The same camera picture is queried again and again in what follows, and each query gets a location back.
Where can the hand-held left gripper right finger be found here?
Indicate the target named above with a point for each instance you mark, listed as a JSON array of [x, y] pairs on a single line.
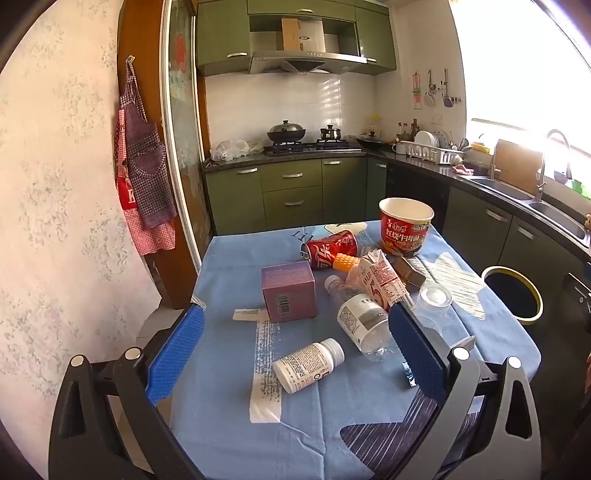
[[415, 350]]

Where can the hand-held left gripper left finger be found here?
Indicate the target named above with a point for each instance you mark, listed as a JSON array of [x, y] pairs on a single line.
[[178, 350]]

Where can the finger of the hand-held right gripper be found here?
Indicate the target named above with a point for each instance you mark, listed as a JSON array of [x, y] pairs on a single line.
[[579, 286]]

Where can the clear plastic cup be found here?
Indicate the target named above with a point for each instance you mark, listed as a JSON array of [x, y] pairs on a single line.
[[434, 297]]

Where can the clear plastic water bottle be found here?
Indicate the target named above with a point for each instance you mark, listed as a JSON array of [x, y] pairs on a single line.
[[360, 318]]

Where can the black bin with yellow rim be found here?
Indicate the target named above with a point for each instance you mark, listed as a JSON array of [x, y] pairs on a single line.
[[512, 295]]

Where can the white red milk carton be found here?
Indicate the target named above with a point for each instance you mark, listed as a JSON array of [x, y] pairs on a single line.
[[383, 281]]

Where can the brown ribbed plastic tray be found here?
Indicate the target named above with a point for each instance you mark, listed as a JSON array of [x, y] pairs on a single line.
[[408, 272]]

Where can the white pill bottle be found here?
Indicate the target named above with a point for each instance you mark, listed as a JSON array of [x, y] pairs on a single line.
[[304, 364]]

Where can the red instant noodle cup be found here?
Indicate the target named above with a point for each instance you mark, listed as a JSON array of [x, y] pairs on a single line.
[[404, 235]]

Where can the purple cardboard box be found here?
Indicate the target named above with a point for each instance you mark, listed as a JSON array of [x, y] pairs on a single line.
[[288, 295]]

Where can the red soda can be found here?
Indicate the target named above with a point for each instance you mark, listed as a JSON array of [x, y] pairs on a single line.
[[332, 249]]

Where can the small foil wrapper scrap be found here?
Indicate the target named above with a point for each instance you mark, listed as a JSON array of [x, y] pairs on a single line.
[[408, 371]]

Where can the blue star-print tablecloth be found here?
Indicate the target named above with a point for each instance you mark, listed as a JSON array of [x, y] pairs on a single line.
[[221, 286]]

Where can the small green item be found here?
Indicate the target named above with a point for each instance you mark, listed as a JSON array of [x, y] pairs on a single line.
[[579, 185]]

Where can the tall curved steel faucet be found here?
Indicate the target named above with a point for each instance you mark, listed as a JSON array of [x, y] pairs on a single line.
[[541, 184]]

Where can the red checked apron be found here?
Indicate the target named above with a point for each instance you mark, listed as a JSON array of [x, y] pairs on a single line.
[[157, 240]]

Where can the green base cabinets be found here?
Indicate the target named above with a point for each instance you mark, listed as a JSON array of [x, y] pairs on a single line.
[[291, 194], [480, 230]]

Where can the steel double sink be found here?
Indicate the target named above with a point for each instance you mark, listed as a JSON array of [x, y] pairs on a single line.
[[503, 189]]

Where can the wooden cutting board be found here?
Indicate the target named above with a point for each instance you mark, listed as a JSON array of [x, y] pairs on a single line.
[[517, 166]]

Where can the black built-in appliance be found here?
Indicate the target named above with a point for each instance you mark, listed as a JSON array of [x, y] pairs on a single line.
[[415, 189]]

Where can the pink cloth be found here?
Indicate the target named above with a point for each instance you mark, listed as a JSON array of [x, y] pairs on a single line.
[[463, 170]]

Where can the purple checked apron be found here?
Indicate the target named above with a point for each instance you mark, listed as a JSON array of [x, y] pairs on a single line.
[[147, 184]]

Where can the yellow container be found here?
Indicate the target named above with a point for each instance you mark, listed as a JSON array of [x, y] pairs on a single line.
[[480, 147]]

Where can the dark stone countertop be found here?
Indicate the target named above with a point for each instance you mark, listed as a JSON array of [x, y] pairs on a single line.
[[434, 168]]

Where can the white dish rack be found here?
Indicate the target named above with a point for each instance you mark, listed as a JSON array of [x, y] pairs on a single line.
[[429, 152]]

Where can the white mug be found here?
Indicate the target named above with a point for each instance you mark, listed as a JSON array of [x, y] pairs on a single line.
[[399, 148]]

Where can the crumpled plastic bags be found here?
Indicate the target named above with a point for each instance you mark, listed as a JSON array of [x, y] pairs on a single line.
[[231, 150]]

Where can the white plates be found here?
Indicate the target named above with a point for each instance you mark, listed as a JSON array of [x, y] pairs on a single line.
[[422, 137]]

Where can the black frying pan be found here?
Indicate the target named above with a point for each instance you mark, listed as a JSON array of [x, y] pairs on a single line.
[[369, 141]]

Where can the dark sauce bottle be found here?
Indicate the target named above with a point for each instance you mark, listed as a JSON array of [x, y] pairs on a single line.
[[415, 129]]

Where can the black gas stove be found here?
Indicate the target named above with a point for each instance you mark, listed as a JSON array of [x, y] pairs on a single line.
[[314, 147]]

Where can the hanging spatula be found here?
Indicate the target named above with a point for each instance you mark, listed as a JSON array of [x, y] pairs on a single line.
[[446, 99]]

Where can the clear bottle yellow cap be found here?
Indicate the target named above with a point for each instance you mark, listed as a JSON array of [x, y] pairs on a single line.
[[375, 124]]

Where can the hanging ladle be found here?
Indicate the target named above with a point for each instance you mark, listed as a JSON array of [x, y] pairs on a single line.
[[430, 97]]

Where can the black wok with lid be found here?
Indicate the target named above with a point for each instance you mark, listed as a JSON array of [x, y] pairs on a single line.
[[286, 131]]

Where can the steel range hood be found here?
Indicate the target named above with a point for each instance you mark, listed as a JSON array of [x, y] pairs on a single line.
[[304, 64]]

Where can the pink green wall hanger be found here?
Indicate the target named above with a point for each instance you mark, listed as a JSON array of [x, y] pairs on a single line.
[[417, 92]]

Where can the brown wooden door frame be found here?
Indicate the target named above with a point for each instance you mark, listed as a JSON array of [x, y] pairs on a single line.
[[147, 37]]

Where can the narrow green wall cabinet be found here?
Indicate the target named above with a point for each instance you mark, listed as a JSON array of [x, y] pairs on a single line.
[[300, 7]]

